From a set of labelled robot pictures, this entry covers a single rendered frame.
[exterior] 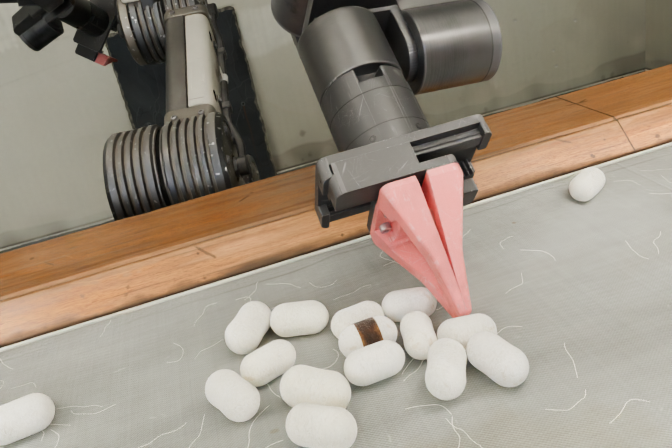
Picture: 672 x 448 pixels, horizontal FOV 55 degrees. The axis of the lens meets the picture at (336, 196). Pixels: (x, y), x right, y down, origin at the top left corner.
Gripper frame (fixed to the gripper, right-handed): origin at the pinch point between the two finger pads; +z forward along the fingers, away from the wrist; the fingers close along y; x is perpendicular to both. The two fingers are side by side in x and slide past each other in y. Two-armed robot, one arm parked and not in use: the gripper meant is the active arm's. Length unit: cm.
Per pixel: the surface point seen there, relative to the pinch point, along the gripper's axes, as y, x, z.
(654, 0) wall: 179, 153, -126
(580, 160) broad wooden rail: 17.6, 10.0, -10.0
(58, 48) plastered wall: -44, 135, -154
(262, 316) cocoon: -10.1, 3.5, -3.8
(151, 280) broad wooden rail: -16.6, 10.3, -10.9
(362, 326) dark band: -5.3, 0.3, -0.5
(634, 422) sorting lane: 3.3, -4.9, 8.4
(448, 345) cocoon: -2.1, -2.2, 2.4
